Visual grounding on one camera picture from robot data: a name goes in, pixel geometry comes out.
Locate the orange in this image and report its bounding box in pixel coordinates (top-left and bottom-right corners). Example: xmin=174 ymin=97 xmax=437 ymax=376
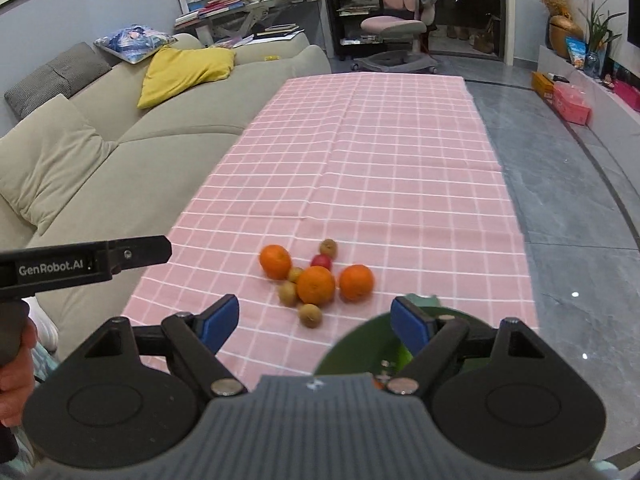
xmin=338 ymin=264 xmax=375 ymax=302
xmin=296 ymin=266 xmax=336 ymax=307
xmin=259 ymin=244 xmax=292 ymax=281

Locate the brown longan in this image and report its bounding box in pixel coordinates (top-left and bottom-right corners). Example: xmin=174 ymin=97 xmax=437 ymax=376
xmin=278 ymin=281 xmax=298 ymax=307
xmin=298 ymin=304 xmax=322 ymax=328
xmin=288 ymin=266 xmax=304 ymax=283
xmin=319 ymin=238 xmax=338 ymax=260

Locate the person's left hand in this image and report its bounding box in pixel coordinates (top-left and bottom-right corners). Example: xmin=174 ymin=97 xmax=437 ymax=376
xmin=0 ymin=318 xmax=37 ymax=428

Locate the beige sofa back cushion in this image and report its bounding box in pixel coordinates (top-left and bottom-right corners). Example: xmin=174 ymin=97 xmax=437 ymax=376
xmin=1 ymin=94 xmax=116 ymax=233

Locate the beige fabric sofa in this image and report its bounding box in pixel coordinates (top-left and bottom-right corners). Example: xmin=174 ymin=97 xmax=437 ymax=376
xmin=0 ymin=32 xmax=333 ymax=361

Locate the green fruit bowl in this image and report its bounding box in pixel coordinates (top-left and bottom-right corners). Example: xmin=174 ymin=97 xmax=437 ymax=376
xmin=314 ymin=294 xmax=492 ymax=385

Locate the grey knitted cushion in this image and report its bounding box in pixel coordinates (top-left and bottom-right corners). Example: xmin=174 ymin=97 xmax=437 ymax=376
xmin=4 ymin=42 xmax=111 ymax=120

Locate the red cherry tomato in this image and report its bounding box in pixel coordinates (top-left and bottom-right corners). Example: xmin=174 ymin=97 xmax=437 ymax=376
xmin=310 ymin=254 xmax=333 ymax=271

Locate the yellow cushion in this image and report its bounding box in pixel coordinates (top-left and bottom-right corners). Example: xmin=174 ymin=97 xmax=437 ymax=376
xmin=137 ymin=46 xmax=235 ymax=110

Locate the blue patterned cushion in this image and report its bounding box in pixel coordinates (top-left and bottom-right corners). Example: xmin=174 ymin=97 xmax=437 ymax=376
xmin=94 ymin=25 xmax=177 ymax=65

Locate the pink checkered tablecloth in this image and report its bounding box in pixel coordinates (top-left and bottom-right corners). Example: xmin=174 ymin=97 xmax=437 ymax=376
xmin=125 ymin=73 xmax=538 ymax=385

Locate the white tv console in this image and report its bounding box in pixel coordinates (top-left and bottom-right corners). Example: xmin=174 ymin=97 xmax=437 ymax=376
xmin=538 ymin=46 xmax=640 ymax=192

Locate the pink storage box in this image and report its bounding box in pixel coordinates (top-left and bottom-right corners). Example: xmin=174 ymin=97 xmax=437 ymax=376
xmin=552 ymin=81 xmax=591 ymax=126

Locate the orange box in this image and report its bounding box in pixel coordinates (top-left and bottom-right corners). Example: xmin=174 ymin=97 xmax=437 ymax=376
xmin=532 ymin=72 xmax=554 ymax=101

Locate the magenta box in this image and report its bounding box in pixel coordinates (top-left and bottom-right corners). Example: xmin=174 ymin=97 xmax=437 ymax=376
xmin=614 ymin=79 xmax=640 ymax=112

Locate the blue snack bag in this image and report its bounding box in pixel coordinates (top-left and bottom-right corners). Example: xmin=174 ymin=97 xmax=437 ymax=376
xmin=565 ymin=37 xmax=587 ymax=70

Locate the green potted plant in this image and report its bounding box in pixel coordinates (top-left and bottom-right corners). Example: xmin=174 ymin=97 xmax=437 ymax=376
xmin=580 ymin=2 xmax=625 ymax=79

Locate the golden vase with dried flowers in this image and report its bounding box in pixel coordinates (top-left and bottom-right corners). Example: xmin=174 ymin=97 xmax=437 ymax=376
xmin=540 ymin=0 xmax=584 ymax=58

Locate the pink office chair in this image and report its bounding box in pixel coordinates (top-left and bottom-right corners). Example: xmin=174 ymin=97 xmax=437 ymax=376
xmin=352 ymin=0 xmax=437 ymax=74

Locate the dark bookshelf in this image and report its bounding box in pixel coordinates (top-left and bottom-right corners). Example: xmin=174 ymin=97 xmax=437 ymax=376
xmin=319 ymin=0 xmax=432 ymax=61

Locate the black television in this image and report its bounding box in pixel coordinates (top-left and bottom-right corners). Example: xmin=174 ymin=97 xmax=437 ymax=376
xmin=627 ymin=0 xmax=640 ymax=47

